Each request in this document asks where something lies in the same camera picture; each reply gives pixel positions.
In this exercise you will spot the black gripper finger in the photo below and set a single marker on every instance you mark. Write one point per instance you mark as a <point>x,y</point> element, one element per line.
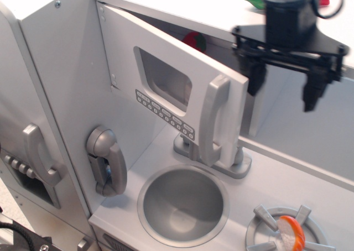
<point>315,86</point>
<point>255,70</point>

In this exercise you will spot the grey stove burner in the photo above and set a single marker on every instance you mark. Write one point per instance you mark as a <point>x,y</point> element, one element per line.
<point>263,233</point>

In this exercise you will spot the salmon sushi toy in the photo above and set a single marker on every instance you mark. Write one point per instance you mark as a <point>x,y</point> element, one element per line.
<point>291,232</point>

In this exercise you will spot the grey fridge door handle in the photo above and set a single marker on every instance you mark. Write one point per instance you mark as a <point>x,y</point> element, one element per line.
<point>32,140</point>

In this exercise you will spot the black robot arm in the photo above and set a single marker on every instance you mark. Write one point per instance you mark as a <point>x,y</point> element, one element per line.
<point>291,40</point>

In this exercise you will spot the white toy microwave door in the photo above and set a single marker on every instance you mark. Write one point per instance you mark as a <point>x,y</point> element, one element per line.
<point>170,78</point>

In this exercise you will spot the grey toy telephone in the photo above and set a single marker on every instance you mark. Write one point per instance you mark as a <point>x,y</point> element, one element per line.
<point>107,162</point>

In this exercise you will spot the grey oven handle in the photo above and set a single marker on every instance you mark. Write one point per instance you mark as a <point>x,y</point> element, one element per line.
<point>83,245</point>

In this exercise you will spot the red toy strawberry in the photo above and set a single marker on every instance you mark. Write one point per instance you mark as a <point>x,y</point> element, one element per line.
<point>195,40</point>

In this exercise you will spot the white toy kitchen cabinet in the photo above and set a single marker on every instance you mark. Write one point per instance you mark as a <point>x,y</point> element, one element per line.
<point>54,73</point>

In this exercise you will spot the grey ice dispenser panel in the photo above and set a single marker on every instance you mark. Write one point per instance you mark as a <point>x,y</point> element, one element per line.
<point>27,179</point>

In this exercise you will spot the grey toy faucet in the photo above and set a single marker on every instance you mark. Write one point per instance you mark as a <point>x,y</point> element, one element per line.
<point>238,170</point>

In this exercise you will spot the silver round sink bowl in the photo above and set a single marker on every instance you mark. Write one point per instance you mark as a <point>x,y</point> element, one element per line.
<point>183,206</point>

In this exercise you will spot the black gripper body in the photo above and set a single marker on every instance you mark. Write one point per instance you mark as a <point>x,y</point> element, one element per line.
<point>290,39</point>

